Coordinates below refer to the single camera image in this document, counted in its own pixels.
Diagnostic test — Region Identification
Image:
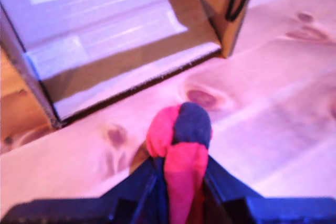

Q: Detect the red and navy footbag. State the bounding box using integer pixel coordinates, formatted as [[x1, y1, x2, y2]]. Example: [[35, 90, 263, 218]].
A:
[[146, 102, 213, 224]]

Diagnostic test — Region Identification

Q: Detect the cardboard dice tower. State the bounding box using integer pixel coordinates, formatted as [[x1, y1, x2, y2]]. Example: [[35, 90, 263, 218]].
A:
[[0, 0, 260, 130]]

